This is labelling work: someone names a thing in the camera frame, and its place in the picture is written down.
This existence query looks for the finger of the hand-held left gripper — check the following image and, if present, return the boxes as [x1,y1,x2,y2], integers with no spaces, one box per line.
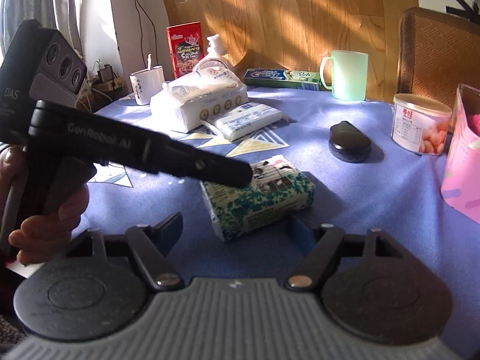
[157,139,253,188]

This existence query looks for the large white tissue pack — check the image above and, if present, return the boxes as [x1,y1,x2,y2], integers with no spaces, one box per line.
[149,68,249,133]

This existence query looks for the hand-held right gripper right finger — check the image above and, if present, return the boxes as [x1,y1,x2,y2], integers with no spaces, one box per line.
[287,218,408,290]

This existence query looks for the black charger plug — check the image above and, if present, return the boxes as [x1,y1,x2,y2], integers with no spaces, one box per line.
[96,64,115,83]

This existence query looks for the red snack box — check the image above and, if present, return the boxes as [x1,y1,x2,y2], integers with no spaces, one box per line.
[166,22,203,80]

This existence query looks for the small white tissue pack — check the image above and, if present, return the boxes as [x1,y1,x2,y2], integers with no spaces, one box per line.
[205,101,284,143]

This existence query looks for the green printed tissue pack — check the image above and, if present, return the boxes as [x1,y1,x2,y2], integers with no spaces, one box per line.
[200,155,316,243]

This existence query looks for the white can with pink label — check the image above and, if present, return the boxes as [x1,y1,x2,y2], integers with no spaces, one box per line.
[391,93,453,157]

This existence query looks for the white paper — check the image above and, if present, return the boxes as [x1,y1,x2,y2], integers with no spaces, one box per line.
[5,262,46,279]

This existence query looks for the person's left hand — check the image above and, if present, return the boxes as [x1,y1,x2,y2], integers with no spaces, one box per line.
[0,143,91,268]

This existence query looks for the blue green toothpaste box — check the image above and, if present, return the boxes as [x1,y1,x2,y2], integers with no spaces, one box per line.
[243,68,328,92]

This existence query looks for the blue tablecloth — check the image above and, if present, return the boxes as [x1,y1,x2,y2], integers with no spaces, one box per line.
[80,86,480,283]

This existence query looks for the grey curtain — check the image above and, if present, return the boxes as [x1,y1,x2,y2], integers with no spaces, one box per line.
[0,0,113,69]

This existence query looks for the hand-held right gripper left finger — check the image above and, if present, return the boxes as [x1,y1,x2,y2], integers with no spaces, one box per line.
[65,213,185,291]

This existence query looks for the black crossed straps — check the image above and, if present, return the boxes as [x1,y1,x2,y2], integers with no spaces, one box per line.
[445,0,480,20]

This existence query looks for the knotted white plastic bag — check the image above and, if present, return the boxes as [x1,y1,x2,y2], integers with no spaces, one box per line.
[193,34,230,79]

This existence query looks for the black round container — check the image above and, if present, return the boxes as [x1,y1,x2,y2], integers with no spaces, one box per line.
[328,120,373,164]

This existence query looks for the white printed cup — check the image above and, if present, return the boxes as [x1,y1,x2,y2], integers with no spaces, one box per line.
[129,64,165,106]

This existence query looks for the wooden panel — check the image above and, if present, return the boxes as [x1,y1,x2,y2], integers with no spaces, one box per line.
[159,0,420,100]

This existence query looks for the pale green mug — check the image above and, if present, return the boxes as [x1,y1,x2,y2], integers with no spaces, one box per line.
[319,49,369,101]

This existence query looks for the black cable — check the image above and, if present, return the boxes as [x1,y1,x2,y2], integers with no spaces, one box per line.
[123,0,159,69]

